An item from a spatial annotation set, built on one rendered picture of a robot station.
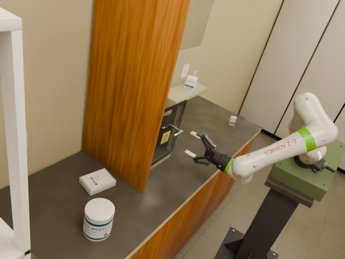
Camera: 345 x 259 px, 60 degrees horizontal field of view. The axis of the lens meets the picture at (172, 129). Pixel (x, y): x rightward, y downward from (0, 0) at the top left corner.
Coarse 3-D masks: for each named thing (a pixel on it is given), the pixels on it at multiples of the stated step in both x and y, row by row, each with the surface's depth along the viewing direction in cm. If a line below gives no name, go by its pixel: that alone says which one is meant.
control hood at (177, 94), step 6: (180, 84) 162; (198, 84) 168; (174, 90) 153; (180, 90) 155; (186, 90) 157; (198, 90) 160; (204, 90) 165; (168, 96) 146; (174, 96) 148; (180, 96) 150; (186, 96) 151; (192, 96) 155; (168, 102) 146; (174, 102) 144
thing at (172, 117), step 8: (176, 104) 168; (184, 104) 177; (168, 112) 165; (176, 112) 173; (168, 120) 170; (176, 120) 178; (160, 128) 166; (168, 128) 175; (160, 136) 171; (160, 144) 176; (168, 144) 186; (160, 152) 182; (168, 152) 192; (152, 160) 178
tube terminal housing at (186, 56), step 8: (192, 48) 155; (184, 56) 152; (192, 56) 159; (176, 64) 149; (192, 64) 163; (176, 72) 153; (192, 72) 168; (176, 80) 157; (184, 80) 165; (160, 160) 191; (152, 168) 187
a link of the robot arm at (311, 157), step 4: (320, 148) 177; (324, 148) 178; (308, 152) 178; (312, 152) 178; (316, 152) 177; (320, 152) 177; (324, 152) 177; (300, 156) 190; (304, 156) 183; (308, 156) 179; (312, 156) 178; (316, 156) 177; (320, 156) 177; (300, 160) 195; (304, 160) 188; (308, 160) 184; (312, 160) 182; (316, 160) 181
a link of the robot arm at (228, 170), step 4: (232, 160) 160; (228, 164) 159; (228, 168) 159; (224, 172) 162; (228, 172) 159; (232, 172) 158; (232, 176) 159; (252, 176) 156; (236, 180) 158; (240, 180) 154; (244, 180) 154; (248, 180) 156
